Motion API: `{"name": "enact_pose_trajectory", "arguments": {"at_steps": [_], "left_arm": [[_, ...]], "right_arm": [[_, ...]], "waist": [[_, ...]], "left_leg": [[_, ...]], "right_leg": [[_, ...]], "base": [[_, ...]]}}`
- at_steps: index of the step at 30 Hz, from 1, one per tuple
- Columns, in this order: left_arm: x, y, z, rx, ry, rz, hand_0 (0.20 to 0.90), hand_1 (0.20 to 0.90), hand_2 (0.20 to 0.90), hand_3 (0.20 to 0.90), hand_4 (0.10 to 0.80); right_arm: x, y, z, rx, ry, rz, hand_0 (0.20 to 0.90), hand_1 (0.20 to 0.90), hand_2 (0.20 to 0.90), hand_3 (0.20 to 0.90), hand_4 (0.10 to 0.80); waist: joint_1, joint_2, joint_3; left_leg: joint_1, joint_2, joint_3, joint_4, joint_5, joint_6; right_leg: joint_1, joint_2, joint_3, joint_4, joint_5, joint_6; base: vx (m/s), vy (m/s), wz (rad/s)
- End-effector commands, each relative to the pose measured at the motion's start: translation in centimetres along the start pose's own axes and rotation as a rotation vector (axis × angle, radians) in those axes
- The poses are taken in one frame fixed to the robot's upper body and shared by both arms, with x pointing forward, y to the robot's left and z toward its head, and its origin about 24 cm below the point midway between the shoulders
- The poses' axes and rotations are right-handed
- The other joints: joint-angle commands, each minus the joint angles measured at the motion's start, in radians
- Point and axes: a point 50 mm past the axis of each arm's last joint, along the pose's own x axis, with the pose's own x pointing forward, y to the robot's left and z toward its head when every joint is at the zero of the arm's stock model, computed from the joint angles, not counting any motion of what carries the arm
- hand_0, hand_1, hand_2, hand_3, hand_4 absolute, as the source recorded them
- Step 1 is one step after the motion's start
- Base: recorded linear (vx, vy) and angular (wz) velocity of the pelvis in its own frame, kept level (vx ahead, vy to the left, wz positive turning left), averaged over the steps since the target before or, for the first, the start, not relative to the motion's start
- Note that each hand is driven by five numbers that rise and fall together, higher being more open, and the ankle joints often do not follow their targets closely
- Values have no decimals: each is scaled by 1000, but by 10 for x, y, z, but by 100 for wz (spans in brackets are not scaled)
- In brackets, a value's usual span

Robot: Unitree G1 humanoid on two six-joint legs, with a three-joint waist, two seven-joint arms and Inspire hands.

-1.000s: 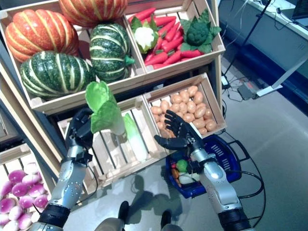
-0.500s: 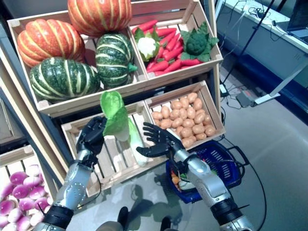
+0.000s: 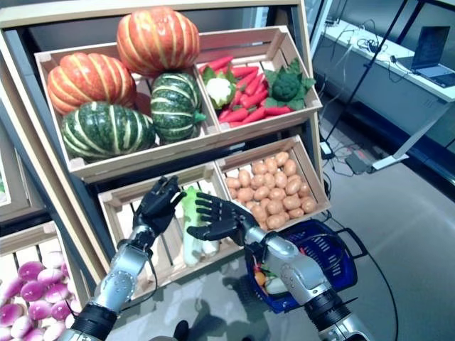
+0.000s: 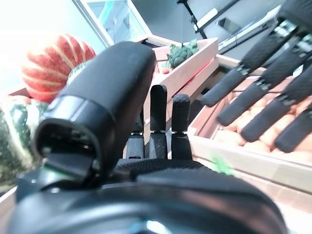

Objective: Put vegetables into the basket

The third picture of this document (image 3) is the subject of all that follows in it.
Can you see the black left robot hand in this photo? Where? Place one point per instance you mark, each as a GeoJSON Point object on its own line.
{"type": "Point", "coordinates": [156, 209]}

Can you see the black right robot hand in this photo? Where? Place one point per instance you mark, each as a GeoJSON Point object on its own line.
{"type": "Point", "coordinates": [224, 222]}

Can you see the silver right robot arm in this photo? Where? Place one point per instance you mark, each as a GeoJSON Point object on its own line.
{"type": "Point", "coordinates": [295, 270]}

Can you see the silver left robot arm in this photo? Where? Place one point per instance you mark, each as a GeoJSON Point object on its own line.
{"type": "Point", "coordinates": [121, 270]}

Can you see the blue plastic shopping basket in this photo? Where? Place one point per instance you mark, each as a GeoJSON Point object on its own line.
{"type": "Point", "coordinates": [334, 248]}

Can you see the brown potato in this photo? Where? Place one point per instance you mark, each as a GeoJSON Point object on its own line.
{"type": "Point", "coordinates": [293, 185]}
{"type": "Point", "coordinates": [232, 183]}
{"type": "Point", "coordinates": [271, 164]}
{"type": "Point", "coordinates": [259, 167]}
{"type": "Point", "coordinates": [296, 213]}
{"type": "Point", "coordinates": [263, 225]}
{"type": "Point", "coordinates": [289, 167]}
{"type": "Point", "coordinates": [291, 201]}
{"type": "Point", "coordinates": [281, 179]}
{"type": "Point", "coordinates": [304, 190]}
{"type": "Point", "coordinates": [308, 205]}
{"type": "Point", "coordinates": [244, 177]}
{"type": "Point", "coordinates": [276, 221]}
{"type": "Point", "coordinates": [274, 207]}
{"type": "Point", "coordinates": [258, 212]}
{"type": "Point", "coordinates": [282, 158]}

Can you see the wide wooden pumpkin crate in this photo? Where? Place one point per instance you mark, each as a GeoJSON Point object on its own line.
{"type": "Point", "coordinates": [142, 160]}

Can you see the small orange fruit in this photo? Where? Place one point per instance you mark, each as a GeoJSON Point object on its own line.
{"type": "Point", "coordinates": [259, 278]}

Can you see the wooden potato crate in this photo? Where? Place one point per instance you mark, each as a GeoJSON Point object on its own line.
{"type": "Point", "coordinates": [313, 170]}

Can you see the stemmed green striped pumpkin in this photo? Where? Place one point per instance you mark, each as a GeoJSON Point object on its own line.
{"type": "Point", "coordinates": [174, 106]}

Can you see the red orange carrot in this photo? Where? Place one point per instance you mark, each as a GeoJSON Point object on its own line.
{"type": "Point", "coordinates": [234, 115]}
{"type": "Point", "coordinates": [254, 114]}
{"type": "Point", "coordinates": [245, 71]}
{"type": "Point", "coordinates": [249, 83]}
{"type": "Point", "coordinates": [278, 111]}
{"type": "Point", "coordinates": [254, 99]}
{"type": "Point", "coordinates": [217, 64]}

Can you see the white power strip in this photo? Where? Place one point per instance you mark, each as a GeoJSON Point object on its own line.
{"type": "Point", "coordinates": [326, 148]}

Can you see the beige wooden pepper shelf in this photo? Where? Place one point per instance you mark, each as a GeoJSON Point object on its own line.
{"type": "Point", "coordinates": [25, 207]}

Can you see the white cauliflower green leaves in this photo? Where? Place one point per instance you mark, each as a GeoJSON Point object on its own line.
{"type": "Point", "coordinates": [218, 88]}

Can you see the wooden onion crate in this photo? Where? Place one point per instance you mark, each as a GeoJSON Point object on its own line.
{"type": "Point", "coordinates": [25, 238]}

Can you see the orange striped pumpkin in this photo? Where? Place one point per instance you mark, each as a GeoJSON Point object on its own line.
{"type": "Point", "coordinates": [89, 81]}
{"type": "Point", "coordinates": [156, 39]}

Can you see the grey power adapter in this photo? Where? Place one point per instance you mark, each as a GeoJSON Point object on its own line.
{"type": "Point", "coordinates": [357, 161]}

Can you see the green broccoli with leaves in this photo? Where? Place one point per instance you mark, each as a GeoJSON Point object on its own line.
{"type": "Point", "coordinates": [284, 87]}

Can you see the wooden carrot crate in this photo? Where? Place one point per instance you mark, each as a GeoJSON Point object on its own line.
{"type": "Point", "coordinates": [245, 40]}

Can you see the black tripod stand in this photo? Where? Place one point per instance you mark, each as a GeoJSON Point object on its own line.
{"type": "Point", "coordinates": [365, 71]}

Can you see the beige wooden display shelf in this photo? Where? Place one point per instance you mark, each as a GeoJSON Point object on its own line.
{"type": "Point", "coordinates": [71, 12]}

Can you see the white standing desk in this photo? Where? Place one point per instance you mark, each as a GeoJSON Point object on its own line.
{"type": "Point", "coordinates": [341, 35]}

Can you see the grey open laptop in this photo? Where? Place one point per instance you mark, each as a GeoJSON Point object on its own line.
{"type": "Point", "coordinates": [432, 46]}

